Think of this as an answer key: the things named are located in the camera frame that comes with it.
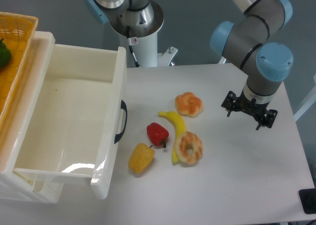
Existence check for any white plastic drawer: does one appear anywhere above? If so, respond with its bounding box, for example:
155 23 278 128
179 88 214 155
14 45 127 203

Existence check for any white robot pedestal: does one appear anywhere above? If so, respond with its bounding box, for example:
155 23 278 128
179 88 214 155
111 0 178 68

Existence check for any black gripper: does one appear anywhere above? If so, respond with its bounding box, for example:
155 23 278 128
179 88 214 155
221 91 278 131

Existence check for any green bell pepper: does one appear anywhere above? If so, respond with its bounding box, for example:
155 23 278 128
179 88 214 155
0 38 11 68

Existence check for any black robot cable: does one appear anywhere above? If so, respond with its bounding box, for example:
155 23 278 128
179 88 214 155
125 26 141 68

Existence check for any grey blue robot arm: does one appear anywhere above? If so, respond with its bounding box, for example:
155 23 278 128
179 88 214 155
84 0 293 128

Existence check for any white drawer cabinet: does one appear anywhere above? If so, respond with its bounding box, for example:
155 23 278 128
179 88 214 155
0 31 63 203

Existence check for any yellow bell pepper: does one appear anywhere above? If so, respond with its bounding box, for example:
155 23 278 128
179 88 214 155
128 143 155 174

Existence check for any braided knot bread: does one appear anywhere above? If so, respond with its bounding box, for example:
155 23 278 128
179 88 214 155
175 92 203 118

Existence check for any red bell pepper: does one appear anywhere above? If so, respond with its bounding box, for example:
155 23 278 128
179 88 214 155
146 123 169 148

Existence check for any black device at table edge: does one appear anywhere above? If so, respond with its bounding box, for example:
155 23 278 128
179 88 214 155
299 188 316 214

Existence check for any yellow banana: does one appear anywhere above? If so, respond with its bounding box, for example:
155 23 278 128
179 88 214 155
158 111 187 165

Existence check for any orange woven basket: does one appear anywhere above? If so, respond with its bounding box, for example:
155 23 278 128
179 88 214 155
0 12 39 127

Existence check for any ring donut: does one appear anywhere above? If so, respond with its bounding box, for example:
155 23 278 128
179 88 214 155
175 131 203 164

